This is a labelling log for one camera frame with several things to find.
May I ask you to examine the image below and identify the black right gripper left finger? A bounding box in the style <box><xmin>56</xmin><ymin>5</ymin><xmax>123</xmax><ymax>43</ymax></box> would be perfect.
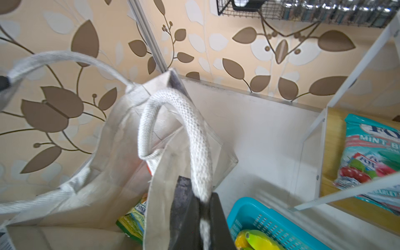
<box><xmin>168</xmin><ymin>176</ymin><xmax>202</xmax><ymax>250</ymax></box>

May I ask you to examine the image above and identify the teal candy packet lower shelf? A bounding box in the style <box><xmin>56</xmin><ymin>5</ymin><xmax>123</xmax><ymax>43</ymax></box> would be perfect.
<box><xmin>334</xmin><ymin>114</ymin><xmax>400</xmax><ymax>215</ymax></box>

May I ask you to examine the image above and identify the yellow banana bunch back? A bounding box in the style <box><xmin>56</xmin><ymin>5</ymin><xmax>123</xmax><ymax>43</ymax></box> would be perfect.
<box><xmin>234</xmin><ymin>230</ymin><xmax>283</xmax><ymax>250</ymax></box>

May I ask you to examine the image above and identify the black wire basket back wall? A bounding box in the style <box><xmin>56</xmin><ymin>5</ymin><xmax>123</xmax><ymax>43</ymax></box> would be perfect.
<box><xmin>216</xmin><ymin>0</ymin><xmax>400</xmax><ymax>29</ymax></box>

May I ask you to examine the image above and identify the green yellow tea packet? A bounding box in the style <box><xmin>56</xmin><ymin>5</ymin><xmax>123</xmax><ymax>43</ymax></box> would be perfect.
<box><xmin>116</xmin><ymin>193</ymin><xmax>148</xmax><ymax>245</ymax></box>

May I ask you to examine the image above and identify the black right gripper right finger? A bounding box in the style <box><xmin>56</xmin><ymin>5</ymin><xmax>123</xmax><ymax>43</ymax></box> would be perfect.
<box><xmin>210</xmin><ymin>193</ymin><xmax>236</xmax><ymax>250</ymax></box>

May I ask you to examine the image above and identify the teal plastic fruit basket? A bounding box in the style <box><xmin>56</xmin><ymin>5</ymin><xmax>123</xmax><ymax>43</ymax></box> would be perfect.
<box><xmin>227</xmin><ymin>197</ymin><xmax>329</xmax><ymax>250</ymax></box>

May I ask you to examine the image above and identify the white canvas grocery bag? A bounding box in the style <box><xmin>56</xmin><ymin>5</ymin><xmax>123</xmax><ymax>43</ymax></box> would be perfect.
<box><xmin>1</xmin><ymin>51</ymin><xmax>238</xmax><ymax>250</ymax></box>

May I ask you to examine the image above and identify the white wooden two-tier shelf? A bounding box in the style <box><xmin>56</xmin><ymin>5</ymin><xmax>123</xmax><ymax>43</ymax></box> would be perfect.
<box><xmin>293</xmin><ymin>15</ymin><xmax>400</xmax><ymax>234</ymax></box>

